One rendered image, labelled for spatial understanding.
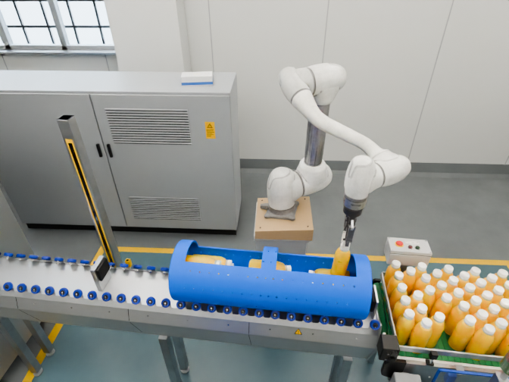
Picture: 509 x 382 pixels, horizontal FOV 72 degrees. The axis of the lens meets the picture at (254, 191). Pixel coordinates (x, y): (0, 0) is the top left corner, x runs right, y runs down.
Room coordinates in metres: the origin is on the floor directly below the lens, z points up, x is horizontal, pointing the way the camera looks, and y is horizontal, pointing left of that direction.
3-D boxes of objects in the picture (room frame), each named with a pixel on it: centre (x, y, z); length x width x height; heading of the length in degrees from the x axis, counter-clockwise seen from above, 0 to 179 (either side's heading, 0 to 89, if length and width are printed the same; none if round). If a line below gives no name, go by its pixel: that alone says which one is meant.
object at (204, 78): (2.77, 0.44, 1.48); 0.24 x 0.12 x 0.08; 94
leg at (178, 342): (1.24, 0.48, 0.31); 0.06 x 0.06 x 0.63; 82
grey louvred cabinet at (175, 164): (2.85, 1.23, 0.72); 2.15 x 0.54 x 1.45; 86
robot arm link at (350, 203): (1.11, -0.40, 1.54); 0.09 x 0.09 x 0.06
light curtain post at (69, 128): (1.56, 0.89, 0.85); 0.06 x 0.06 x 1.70; 82
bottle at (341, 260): (1.11, -0.39, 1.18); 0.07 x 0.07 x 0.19
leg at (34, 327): (1.37, 1.46, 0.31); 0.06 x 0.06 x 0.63; 82
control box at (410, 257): (1.29, -0.79, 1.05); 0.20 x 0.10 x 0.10; 82
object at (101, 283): (1.21, 0.77, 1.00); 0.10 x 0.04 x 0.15; 172
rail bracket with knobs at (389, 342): (0.83, -0.56, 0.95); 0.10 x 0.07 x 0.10; 172
